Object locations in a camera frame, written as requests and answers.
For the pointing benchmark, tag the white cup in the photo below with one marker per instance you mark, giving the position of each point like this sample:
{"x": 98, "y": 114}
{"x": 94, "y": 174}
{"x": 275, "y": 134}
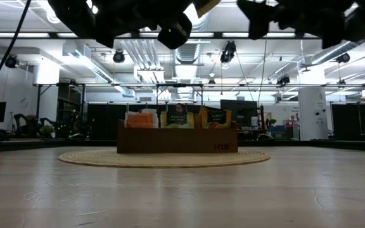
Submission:
{"x": 254, "y": 122}

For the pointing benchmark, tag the silver ventilation duct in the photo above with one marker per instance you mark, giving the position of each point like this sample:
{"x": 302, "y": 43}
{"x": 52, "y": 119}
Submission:
{"x": 187, "y": 55}

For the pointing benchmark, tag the white column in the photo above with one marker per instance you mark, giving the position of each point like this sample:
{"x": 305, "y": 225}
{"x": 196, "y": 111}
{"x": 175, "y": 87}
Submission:
{"x": 312, "y": 126}

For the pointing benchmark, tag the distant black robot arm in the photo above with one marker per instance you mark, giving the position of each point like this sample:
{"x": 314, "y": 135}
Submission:
{"x": 19, "y": 122}

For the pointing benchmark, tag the small potted plant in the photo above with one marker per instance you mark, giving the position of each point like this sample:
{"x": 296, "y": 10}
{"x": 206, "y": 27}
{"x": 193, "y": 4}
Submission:
{"x": 47, "y": 130}

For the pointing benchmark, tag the orange tazo tea packet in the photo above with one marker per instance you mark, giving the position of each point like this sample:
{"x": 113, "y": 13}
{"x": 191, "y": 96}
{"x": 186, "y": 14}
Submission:
{"x": 155, "y": 119}
{"x": 139, "y": 120}

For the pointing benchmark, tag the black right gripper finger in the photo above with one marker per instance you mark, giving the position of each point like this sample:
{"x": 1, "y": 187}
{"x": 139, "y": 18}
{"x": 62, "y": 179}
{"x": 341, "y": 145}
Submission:
{"x": 261, "y": 14}
{"x": 258, "y": 4}

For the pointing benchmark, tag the white air duct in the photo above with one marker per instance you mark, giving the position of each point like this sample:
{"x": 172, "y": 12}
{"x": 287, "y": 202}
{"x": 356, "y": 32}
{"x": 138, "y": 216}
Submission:
{"x": 89, "y": 66}

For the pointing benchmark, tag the black screen panel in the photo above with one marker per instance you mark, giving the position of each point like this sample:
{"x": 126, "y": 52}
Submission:
{"x": 242, "y": 109}

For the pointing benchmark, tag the wooden tea box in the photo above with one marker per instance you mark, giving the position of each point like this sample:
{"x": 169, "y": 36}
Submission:
{"x": 176, "y": 141}

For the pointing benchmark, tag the green mango snack packet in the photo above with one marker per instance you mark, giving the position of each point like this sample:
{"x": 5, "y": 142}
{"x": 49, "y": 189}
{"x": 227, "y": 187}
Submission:
{"x": 215, "y": 117}

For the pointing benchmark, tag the round woven placemat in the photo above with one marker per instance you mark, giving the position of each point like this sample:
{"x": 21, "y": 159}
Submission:
{"x": 163, "y": 160}

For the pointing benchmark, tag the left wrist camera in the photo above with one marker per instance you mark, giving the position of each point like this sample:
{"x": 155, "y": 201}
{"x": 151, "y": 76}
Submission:
{"x": 174, "y": 31}

